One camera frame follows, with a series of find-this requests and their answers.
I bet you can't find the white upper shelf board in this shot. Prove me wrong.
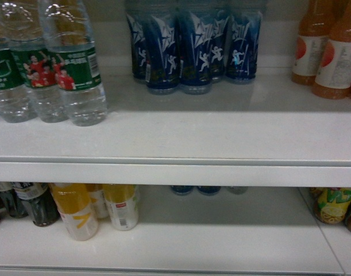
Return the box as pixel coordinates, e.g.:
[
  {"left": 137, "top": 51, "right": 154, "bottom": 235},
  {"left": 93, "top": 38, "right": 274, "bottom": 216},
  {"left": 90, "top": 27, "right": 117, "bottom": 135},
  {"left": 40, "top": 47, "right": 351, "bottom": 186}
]
[{"left": 0, "top": 68, "right": 351, "bottom": 187}]

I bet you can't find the white shelf board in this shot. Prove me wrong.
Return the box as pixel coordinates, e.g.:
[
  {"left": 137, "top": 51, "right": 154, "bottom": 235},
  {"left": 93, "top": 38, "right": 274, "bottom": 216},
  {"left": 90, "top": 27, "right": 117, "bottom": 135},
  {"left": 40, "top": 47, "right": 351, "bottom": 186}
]
[
  {"left": 0, "top": 68, "right": 351, "bottom": 187},
  {"left": 0, "top": 186, "right": 351, "bottom": 275}
]

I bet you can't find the white lower shelf board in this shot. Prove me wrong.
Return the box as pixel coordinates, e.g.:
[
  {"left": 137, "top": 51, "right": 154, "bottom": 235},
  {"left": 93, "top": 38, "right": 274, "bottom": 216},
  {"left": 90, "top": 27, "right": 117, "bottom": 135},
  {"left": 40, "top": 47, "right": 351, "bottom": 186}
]
[{"left": 0, "top": 186, "right": 351, "bottom": 275}]

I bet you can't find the water bottle front right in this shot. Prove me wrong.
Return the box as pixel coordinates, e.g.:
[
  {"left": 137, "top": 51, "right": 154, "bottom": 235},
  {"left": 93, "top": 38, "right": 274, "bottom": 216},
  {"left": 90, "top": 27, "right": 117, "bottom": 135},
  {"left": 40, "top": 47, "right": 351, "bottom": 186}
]
[{"left": 38, "top": 1, "right": 107, "bottom": 127}]

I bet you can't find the water bottle team label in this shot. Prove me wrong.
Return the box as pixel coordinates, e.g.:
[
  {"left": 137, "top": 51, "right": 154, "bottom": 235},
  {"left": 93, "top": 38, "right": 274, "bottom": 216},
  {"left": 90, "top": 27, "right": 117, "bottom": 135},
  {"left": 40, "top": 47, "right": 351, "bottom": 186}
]
[{"left": 2, "top": 1, "right": 68, "bottom": 123}]

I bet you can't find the water bottle left shelf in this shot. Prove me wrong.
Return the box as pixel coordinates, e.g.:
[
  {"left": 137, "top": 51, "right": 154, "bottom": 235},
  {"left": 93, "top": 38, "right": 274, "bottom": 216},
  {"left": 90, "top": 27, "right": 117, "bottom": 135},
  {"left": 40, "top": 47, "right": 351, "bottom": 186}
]
[{"left": 0, "top": 0, "right": 38, "bottom": 124}]

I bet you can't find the yellow white juice bottle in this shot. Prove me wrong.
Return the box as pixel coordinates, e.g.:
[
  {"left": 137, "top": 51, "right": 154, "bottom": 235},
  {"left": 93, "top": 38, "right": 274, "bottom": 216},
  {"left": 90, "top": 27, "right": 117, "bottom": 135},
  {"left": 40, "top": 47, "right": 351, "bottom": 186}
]
[
  {"left": 103, "top": 184, "right": 139, "bottom": 231},
  {"left": 49, "top": 183, "right": 98, "bottom": 241}
]

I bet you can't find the blue sports drink bottle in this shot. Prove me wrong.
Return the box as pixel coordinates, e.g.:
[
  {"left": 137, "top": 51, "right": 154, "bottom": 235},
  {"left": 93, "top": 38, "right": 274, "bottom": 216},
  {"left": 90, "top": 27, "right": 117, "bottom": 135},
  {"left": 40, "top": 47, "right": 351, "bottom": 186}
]
[
  {"left": 143, "top": 11, "right": 180, "bottom": 95},
  {"left": 225, "top": 3, "right": 263, "bottom": 85},
  {"left": 210, "top": 1, "right": 229, "bottom": 83},
  {"left": 125, "top": 1, "right": 147, "bottom": 82},
  {"left": 178, "top": 5, "right": 216, "bottom": 95}
]

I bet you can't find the dark tea bottle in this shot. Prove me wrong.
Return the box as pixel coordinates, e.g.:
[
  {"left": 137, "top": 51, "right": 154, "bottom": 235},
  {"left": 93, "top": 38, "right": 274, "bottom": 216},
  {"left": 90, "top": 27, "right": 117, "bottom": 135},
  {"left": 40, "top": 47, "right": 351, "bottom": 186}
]
[
  {"left": 0, "top": 182, "right": 28, "bottom": 219},
  {"left": 12, "top": 182, "right": 60, "bottom": 227}
]

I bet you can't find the yellow lemon tea bottle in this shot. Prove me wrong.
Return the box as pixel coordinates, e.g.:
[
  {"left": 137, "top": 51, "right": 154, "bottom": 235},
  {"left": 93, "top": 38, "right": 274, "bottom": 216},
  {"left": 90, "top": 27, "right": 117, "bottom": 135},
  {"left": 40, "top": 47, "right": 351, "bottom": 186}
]
[{"left": 313, "top": 187, "right": 351, "bottom": 224}]

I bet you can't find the orange juice bottle front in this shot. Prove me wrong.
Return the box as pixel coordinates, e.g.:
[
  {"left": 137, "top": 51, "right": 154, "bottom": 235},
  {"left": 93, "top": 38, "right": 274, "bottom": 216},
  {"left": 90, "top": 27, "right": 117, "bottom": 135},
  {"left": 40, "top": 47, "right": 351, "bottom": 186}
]
[{"left": 312, "top": 1, "right": 351, "bottom": 99}]

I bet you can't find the orange juice bottle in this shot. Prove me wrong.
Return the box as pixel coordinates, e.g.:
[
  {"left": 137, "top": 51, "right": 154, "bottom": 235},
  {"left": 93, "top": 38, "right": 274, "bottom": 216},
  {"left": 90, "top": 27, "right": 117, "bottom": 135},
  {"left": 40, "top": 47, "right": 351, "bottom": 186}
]
[
  {"left": 291, "top": 1, "right": 341, "bottom": 86},
  {"left": 312, "top": 1, "right": 351, "bottom": 99}
]

